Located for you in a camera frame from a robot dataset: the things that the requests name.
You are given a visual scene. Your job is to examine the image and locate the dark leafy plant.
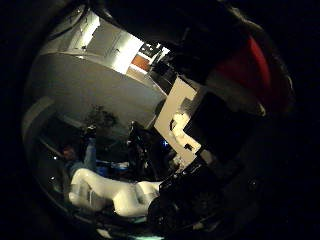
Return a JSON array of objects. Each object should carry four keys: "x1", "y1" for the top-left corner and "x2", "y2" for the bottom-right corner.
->
[{"x1": 84, "y1": 104, "x2": 119, "y2": 136}]

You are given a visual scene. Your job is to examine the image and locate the person in blue top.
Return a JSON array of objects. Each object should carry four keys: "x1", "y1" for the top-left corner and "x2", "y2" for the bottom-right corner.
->
[{"x1": 61, "y1": 128, "x2": 99, "y2": 178}]

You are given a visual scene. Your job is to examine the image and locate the orange wall panel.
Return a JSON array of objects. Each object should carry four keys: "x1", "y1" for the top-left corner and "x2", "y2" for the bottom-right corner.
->
[{"x1": 130, "y1": 54, "x2": 152, "y2": 72}]

